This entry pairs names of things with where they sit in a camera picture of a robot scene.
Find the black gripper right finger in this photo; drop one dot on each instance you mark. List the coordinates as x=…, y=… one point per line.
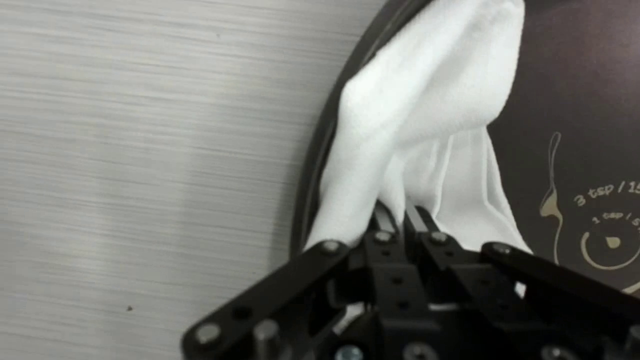
x=461, y=273

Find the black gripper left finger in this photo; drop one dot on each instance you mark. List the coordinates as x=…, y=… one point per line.
x=391, y=267

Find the white cloth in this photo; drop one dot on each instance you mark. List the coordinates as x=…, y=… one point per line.
x=427, y=107

